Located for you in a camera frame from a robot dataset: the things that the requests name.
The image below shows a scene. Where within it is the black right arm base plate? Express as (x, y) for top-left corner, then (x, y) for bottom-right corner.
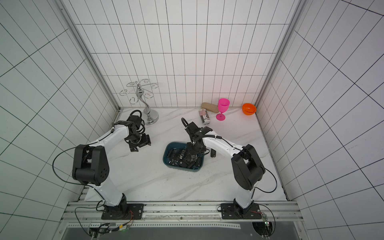
(219, 203), (262, 220)

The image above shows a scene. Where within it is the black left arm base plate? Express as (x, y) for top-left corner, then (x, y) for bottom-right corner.
(101, 204), (144, 221)

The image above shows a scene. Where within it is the black VW key fob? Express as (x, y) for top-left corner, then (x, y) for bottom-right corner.
(210, 149), (216, 158)

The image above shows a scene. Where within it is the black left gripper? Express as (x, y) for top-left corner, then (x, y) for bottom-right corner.
(126, 131), (151, 152)

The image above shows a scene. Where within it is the tan bread roll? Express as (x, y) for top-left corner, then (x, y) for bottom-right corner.
(201, 103), (220, 113)

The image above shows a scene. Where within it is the pink plastic goblet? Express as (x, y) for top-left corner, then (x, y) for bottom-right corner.
(216, 98), (230, 121)

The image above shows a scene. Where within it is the silver chrome cup stand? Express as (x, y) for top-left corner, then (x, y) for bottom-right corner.
(119, 79), (159, 125)

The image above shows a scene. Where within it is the teal storage box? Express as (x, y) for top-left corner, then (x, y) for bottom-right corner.
(163, 142), (205, 172)

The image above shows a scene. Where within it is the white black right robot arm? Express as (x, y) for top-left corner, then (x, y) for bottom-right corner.
(182, 118), (266, 211)

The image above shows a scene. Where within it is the orange plastic bowl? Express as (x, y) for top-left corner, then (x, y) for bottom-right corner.
(242, 103), (257, 116)

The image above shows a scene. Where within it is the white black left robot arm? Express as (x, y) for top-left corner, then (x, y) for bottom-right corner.
(72, 110), (151, 213)

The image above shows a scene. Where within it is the flag print can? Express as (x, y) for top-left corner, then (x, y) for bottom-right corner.
(199, 109), (211, 125)

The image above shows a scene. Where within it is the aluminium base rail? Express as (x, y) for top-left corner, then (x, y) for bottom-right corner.
(61, 201), (304, 225)

